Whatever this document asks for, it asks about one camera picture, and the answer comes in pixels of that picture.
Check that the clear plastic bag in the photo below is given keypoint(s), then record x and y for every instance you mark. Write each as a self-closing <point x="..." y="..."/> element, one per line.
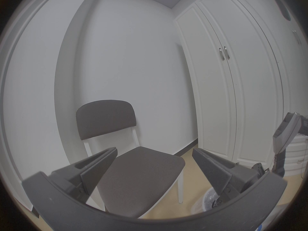
<point x="197" y="203"/>

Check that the white trash bin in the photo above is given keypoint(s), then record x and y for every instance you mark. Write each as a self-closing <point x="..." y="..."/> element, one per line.
<point x="208" y="197"/>

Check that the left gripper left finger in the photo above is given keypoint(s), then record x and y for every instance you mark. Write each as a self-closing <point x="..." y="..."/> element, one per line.
<point x="93" y="172"/>

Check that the black plastic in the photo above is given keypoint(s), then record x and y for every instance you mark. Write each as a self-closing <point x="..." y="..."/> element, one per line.
<point x="216" y="202"/>

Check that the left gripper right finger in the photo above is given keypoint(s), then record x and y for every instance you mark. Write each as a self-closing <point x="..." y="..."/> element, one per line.
<point x="216" y="172"/>

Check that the white wardrobe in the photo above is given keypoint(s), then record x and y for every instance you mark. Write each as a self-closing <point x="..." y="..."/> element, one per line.
<point x="240" y="80"/>

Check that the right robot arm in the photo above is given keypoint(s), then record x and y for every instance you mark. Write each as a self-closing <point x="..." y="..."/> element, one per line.
<point x="286" y="133"/>

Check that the grey padded white chair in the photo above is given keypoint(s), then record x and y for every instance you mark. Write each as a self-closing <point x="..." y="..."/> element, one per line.
<point x="144" y="174"/>

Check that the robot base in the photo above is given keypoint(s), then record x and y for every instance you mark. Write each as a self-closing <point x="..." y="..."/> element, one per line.
<point x="281" y="212"/>

